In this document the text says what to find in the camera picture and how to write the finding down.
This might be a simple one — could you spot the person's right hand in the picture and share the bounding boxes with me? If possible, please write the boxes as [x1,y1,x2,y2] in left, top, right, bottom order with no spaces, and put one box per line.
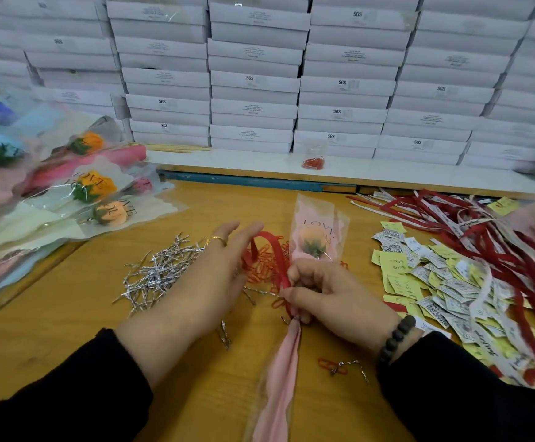
[281,257,407,355]

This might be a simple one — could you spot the pile of red ribbons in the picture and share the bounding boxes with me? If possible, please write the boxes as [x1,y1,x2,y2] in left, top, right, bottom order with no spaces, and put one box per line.
[350,188,535,392]

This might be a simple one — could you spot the pile of flowers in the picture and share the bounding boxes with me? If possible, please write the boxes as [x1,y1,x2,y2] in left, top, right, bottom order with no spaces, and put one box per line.
[0,80,186,309]

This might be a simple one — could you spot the wooden sticks bundle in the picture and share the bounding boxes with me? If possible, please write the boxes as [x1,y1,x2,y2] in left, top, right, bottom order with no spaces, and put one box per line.
[143,143,212,153]

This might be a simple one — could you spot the pile of orange paper clips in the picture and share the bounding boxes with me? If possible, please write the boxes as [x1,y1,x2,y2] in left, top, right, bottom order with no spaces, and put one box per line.
[242,236,370,383]

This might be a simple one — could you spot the pink flower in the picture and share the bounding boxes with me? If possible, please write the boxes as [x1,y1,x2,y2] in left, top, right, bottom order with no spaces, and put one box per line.
[247,192,350,442]

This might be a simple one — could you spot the long white board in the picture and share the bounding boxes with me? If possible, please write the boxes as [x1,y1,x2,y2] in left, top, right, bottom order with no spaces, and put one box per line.
[148,147,535,199]

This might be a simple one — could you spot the small bag of red clips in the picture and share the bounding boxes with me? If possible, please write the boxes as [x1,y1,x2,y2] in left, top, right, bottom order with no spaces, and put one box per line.
[301,147,326,171]

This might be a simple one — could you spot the single red ribbon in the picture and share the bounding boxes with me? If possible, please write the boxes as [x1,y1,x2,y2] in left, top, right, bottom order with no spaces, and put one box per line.
[242,230,296,320]

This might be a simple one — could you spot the person's left forearm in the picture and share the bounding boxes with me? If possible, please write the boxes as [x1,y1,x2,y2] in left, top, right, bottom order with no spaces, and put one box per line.
[0,328,155,442]

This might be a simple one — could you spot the pile of yellow white tags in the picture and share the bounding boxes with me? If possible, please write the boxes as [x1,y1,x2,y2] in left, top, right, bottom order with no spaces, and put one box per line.
[371,196,535,387]

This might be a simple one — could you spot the person's left hand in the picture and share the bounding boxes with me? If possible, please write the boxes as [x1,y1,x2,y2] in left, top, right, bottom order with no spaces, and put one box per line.
[115,220,265,387]

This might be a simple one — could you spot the pile of silver twist ties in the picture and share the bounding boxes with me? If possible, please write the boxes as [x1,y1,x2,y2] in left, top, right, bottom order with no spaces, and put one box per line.
[114,233,234,348]

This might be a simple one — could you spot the black bead bracelet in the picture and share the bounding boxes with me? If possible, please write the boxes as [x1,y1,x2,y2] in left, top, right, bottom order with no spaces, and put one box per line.
[376,314,418,370]

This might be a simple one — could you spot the person's right forearm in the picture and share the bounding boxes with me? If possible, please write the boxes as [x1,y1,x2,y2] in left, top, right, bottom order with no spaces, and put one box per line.
[376,331,535,442]

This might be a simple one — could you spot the wall of stacked white boxes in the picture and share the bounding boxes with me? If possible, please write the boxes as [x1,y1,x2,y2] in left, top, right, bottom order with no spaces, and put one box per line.
[0,0,535,173]

